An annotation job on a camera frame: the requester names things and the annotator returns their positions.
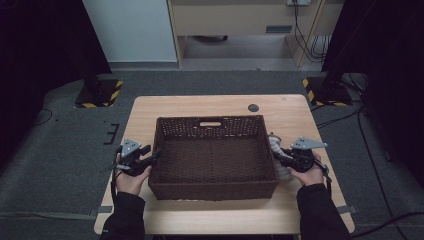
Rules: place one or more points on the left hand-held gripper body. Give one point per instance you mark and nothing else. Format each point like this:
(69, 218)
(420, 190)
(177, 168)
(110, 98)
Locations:
(130, 146)

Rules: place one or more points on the brown woven basket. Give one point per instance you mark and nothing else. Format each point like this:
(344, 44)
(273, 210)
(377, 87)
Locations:
(213, 160)

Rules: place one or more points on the person's right hand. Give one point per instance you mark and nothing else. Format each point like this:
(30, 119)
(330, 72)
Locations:
(311, 175)

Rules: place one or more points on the grey cabinet label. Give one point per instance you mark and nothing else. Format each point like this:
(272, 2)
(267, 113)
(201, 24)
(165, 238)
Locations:
(279, 29)

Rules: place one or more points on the black stand base striped edge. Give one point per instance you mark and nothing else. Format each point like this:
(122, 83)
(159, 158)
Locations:
(328, 93)
(100, 96)

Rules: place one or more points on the black round table grommet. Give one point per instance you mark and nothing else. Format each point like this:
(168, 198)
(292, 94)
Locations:
(253, 108)

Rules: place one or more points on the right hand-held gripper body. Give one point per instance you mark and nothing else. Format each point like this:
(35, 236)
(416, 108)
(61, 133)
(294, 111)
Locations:
(301, 160)

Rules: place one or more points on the person's left hand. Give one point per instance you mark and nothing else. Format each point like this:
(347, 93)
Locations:
(128, 185)

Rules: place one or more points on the white power strip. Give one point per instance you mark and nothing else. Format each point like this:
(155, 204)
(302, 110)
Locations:
(299, 2)

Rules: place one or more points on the grey striped cloth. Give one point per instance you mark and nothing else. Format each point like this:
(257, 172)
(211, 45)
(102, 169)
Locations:
(276, 143)

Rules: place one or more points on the light wooden cabinet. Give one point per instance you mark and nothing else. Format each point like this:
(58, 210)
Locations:
(233, 20)

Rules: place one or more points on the black curtain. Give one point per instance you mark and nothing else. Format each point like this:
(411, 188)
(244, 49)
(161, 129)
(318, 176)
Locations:
(393, 66)
(33, 50)

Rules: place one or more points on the white panel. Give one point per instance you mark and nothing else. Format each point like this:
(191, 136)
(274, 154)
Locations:
(130, 30)

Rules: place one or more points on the grey tape strip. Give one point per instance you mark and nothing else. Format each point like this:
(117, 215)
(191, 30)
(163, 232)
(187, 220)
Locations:
(105, 209)
(346, 209)

